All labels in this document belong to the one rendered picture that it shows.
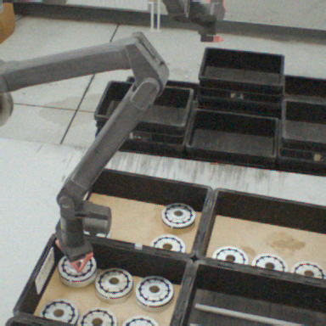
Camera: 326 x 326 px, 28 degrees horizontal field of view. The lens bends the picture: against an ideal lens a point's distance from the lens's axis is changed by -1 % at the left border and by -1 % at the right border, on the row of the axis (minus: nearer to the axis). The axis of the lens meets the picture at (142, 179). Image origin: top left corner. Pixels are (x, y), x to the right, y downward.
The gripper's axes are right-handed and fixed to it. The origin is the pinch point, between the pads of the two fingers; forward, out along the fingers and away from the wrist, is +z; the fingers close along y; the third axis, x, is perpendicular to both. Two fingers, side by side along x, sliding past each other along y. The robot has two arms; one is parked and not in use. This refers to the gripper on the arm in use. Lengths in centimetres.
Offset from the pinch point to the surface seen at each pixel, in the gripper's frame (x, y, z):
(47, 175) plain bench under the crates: -16, 61, 21
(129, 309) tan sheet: -7.8, -15.8, 7.0
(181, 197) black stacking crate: -40.5, 10.6, 2.4
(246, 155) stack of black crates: -104, 55, 43
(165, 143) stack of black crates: -78, 78, 42
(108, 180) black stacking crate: -24.0, 27.0, 1.0
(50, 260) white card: 5.1, 5.5, 1.2
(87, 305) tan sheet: 1.2, -9.0, 7.2
